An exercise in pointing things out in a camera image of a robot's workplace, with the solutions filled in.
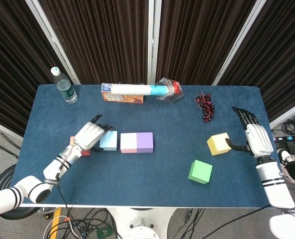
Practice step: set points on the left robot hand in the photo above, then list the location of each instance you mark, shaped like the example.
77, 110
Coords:
88, 135

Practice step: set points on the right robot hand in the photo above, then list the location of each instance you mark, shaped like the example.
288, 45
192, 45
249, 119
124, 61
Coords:
259, 140

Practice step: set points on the red cube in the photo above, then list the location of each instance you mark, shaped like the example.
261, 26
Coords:
86, 153

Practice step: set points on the light blue cube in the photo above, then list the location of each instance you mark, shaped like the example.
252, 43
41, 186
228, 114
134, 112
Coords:
109, 140

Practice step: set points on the yellow cube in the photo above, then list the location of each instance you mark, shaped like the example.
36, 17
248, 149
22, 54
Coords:
219, 144

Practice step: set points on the pink cube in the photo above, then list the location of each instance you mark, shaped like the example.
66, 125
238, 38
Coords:
128, 142

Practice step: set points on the purple cube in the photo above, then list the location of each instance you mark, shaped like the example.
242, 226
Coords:
144, 142

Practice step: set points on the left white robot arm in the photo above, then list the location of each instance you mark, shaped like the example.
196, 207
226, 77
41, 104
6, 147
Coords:
30, 189

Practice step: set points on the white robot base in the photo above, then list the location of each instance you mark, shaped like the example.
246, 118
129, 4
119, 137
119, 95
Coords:
139, 224

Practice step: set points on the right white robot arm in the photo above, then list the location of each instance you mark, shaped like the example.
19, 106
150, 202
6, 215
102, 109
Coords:
276, 189

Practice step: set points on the green cube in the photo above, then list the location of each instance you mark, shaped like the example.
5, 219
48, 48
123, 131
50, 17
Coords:
200, 171

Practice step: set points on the white sneaker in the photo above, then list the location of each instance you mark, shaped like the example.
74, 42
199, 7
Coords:
285, 156

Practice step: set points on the power strip with lit switches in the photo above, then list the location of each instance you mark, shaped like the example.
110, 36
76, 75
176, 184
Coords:
290, 137

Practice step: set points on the orange biscuit box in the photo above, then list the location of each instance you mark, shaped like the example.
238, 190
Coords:
122, 98

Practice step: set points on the clear plastic water bottle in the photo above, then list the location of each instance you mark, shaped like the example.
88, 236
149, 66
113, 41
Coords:
64, 85

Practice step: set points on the dark red grape bunch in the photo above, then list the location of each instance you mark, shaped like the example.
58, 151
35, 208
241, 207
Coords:
207, 107

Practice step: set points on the white paper roll blue band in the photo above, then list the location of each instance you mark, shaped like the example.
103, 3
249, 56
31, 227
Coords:
132, 89

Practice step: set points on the blue fabric table cover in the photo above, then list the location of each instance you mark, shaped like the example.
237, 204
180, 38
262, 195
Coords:
147, 179

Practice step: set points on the dark brown pleated curtain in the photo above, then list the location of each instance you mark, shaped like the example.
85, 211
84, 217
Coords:
199, 37
281, 49
100, 37
8, 62

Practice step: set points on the clear plastic box red contents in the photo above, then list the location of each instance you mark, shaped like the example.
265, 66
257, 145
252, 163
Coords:
173, 95

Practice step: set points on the green floor device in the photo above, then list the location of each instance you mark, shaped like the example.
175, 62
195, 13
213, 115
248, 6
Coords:
103, 232

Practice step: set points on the white partition base rail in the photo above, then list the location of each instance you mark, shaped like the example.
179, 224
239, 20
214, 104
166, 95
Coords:
286, 115
3, 128

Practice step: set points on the white partition post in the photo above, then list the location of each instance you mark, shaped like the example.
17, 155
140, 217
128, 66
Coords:
154, 37
240, 37
51, 37

